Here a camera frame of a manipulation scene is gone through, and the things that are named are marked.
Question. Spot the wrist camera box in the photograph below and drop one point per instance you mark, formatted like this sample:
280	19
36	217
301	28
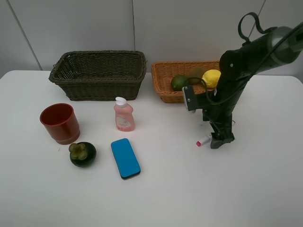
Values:
189	98

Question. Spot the green lime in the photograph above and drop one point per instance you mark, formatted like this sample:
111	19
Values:
178	82

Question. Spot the brown kiwi fruit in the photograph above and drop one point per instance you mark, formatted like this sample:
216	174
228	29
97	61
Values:
195	75

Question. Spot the blue board eraser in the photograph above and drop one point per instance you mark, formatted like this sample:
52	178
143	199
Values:
126	161

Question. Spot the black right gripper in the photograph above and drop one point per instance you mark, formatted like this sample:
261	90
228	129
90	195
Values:
217	106

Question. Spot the yellow lemon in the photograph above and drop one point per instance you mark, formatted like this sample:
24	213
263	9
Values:
211	78

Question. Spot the pink soap bottle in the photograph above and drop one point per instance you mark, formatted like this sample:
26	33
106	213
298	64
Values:
124	115

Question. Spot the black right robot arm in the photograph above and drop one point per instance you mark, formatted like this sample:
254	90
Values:
279	47

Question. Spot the white pink-capped marker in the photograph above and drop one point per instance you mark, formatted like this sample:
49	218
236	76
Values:
203	140

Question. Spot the orange wicker basket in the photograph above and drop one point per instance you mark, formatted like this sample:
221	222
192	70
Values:
165	71

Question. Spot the dark brown wicker basket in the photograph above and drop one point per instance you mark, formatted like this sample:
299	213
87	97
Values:
99	75

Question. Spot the dark purple mangosteen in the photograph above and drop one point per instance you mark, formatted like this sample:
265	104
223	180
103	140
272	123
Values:
82	154

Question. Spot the red plastic cup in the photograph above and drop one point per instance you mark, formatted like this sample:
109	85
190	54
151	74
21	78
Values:
61	123

